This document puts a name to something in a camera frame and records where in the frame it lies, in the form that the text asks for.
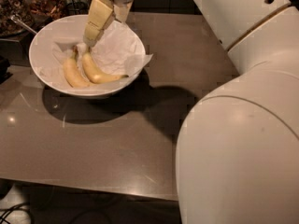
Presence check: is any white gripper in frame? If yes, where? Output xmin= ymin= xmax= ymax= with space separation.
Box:
xmin=83 ymin=0 xmax=134 ymax=47

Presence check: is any yellow banana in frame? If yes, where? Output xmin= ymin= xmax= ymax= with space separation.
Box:
xmin=81 ymin=52 xmax=127 ymax=84
xmin=63 ymin=46 xmax=91 ymax=88

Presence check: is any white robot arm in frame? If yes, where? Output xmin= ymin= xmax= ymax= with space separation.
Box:
xmin=176 ymin=0 xmax=299 ymax=224

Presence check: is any white ceramic bowl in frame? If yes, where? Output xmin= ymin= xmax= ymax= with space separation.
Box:
xmin=28 ymin=14 xmax=147 ymax=98

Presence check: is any glass bowl of nuts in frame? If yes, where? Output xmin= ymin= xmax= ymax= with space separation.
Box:
xmin=0 ymin=0 xmax=35 ymax=37

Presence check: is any white paper napkin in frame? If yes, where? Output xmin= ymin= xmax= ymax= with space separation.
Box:
xmin=38 ymin=21 xmax=151 ymax=95

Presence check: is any glass jar of snacks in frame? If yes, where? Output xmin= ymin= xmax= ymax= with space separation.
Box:
xmin=27 ymin=0 xmax=66 ymax=20

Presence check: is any black object at left edge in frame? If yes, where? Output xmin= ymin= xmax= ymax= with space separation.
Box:
xmin=0 ymin=56 xmax=11 ymax=84

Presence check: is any black wire cup holder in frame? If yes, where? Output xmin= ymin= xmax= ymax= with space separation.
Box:
xmin=65 ymin=0 xmax=88 ymax=15

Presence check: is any metal spoon handle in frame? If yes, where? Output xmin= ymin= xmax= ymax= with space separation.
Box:
xmin=10 ymin=15 xmax=37 ymax=35

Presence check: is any black floor cable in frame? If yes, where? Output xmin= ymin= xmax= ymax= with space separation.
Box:
xmin=0 ymin=203 xmax=32 ymax=224

